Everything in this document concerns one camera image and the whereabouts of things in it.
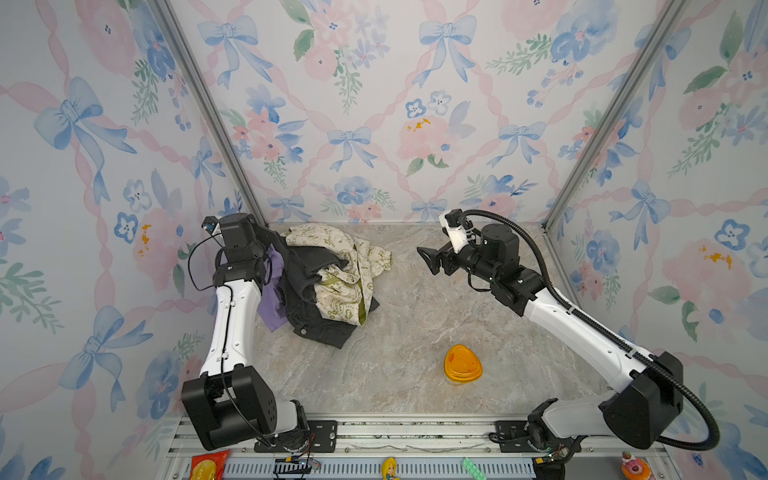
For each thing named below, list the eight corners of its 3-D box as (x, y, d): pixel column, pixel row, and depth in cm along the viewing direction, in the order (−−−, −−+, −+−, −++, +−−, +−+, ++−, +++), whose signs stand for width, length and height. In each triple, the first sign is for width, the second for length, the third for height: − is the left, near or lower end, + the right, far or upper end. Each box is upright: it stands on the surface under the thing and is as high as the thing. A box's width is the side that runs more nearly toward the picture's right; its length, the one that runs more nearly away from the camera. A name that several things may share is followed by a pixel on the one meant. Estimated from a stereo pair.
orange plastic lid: (443, 390, 83) (449, 378, 75) (439, 359, 89) (445, 344, 80) (474, 390, 83) (484, 378, 75) (469, 359, 89) (477, 344, 80)
